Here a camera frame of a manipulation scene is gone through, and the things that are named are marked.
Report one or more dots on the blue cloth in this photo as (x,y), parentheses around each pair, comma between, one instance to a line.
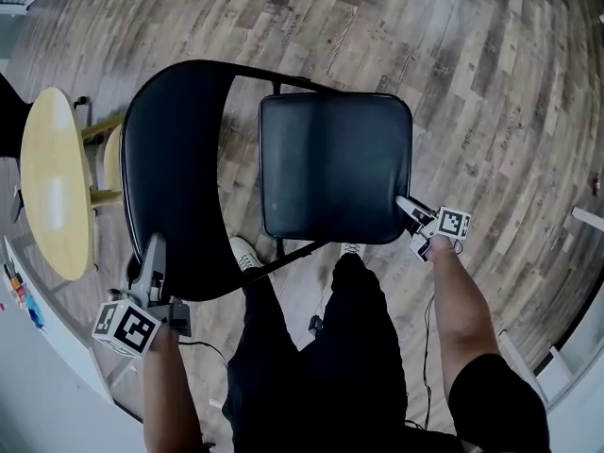
(35,312)

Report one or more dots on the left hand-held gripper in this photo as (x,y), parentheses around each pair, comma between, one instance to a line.
(125,328)

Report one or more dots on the small orange packet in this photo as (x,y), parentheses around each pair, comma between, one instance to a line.
(15,279)

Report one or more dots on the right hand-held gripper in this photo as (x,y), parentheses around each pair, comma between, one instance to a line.
(453,224)

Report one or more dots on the person's left forearm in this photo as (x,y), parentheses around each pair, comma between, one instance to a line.
(170,394)

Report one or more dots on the person's right forearm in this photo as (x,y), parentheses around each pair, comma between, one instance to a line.
(464,314)

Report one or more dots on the round yellow wooden table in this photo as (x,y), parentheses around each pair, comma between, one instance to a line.
(52,182)

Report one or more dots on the person's black clothing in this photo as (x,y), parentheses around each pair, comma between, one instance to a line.
(354,371)

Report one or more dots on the person's left white shoe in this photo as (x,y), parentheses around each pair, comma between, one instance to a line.
(245,253)

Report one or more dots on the small black box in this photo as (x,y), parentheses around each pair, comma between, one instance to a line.
(316,326)

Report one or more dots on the white rectangular table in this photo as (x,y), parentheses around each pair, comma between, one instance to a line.
(61,347)

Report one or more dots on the long white table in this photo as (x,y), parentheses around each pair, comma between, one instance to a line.
(587,217)

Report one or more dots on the black folding chair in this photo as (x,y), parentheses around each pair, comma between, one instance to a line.
(330,168)

